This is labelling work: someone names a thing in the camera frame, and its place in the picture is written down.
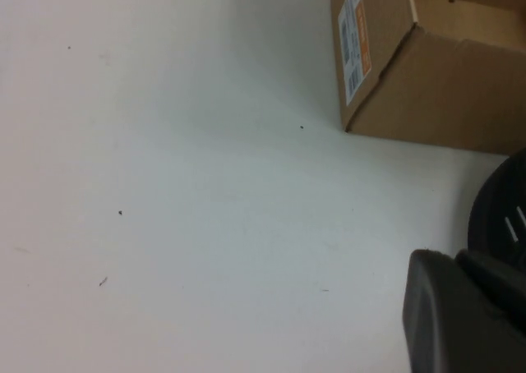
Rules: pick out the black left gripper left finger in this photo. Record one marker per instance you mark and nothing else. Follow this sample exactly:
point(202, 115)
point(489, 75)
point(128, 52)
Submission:
point(444, 323)

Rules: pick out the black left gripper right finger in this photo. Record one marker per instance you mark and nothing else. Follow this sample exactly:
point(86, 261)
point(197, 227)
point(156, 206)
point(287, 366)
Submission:
point(501, 282)

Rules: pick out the black knit sneaker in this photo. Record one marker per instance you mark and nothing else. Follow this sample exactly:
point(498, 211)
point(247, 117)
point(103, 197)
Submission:
point(491, 200)

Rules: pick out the brown cardboard shoe box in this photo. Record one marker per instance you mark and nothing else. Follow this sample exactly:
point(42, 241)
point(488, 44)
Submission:
point(431, 89)

